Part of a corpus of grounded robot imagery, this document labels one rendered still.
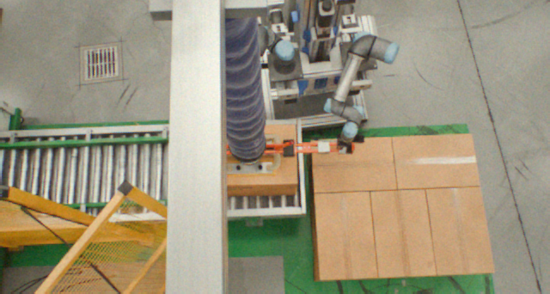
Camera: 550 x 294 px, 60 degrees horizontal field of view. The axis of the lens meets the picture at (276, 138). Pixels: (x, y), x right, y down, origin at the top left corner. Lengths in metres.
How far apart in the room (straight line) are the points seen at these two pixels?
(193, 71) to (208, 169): 0.20
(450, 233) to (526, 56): 2.01
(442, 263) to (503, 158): 1.30
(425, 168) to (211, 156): 2.83
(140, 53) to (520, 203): 3.52
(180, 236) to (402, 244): 2.72
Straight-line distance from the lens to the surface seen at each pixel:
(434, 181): 3.63
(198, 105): 0.95
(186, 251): 0.89
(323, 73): 3.29
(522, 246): 4.39
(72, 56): 4.77
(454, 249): 3.60
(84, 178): 3.73
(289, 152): 2.93
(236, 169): 3.04
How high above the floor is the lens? 3.92
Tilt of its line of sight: 73 degrees down
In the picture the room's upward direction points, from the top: 1 degrees counter-clockwise
